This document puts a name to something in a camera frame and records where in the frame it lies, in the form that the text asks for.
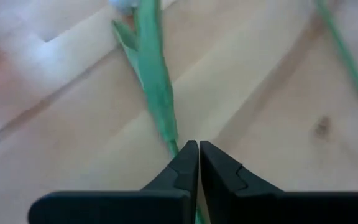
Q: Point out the black artificial tulip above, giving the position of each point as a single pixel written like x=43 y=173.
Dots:
x=346 y=56

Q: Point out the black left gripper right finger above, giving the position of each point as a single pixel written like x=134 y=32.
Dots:
x=244 y=205

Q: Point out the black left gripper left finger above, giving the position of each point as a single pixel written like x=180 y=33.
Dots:
x=166 y=205

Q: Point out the white artificial tulip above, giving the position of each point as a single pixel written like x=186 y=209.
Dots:
x=154 y=77

